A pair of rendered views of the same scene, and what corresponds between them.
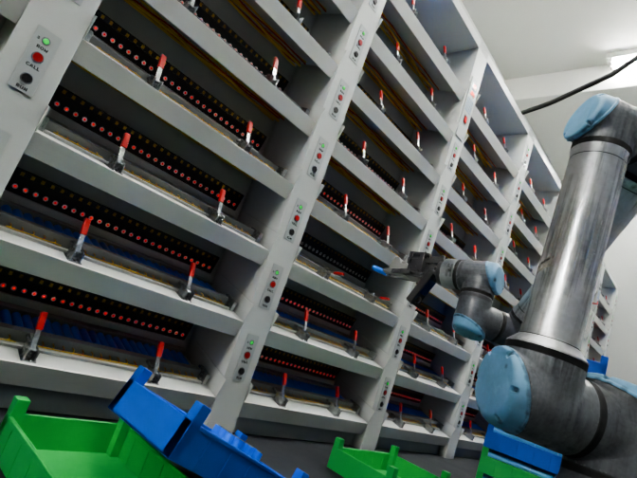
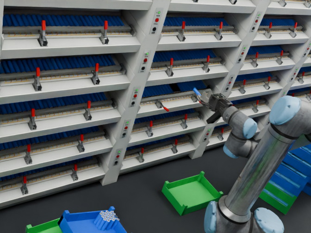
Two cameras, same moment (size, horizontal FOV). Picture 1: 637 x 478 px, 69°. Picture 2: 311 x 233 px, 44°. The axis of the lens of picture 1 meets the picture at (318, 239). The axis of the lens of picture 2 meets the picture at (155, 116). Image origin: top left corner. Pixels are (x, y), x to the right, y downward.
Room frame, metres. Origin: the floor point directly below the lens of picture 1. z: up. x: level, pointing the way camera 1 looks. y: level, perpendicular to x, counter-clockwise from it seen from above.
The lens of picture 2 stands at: (-0.37, -0.02, 1.54)
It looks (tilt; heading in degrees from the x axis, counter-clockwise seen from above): 32 degrees down; 359
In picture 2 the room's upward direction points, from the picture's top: 18 degrees clockwise
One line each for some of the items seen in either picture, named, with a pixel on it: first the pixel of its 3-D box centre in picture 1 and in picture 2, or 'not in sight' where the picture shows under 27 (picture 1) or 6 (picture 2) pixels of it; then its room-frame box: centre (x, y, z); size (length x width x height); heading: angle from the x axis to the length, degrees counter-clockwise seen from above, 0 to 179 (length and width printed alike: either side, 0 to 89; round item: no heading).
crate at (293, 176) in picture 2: not in sight; (289, 162); (1.62, -0.93, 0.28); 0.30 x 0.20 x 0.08; 62
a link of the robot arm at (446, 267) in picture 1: (450, 273); (230, 115); (1.34, -0.41, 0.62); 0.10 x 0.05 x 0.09; 135
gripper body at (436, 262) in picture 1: (427, 268); (220, 105); (1.40, -0.35, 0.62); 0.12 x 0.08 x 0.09; 45
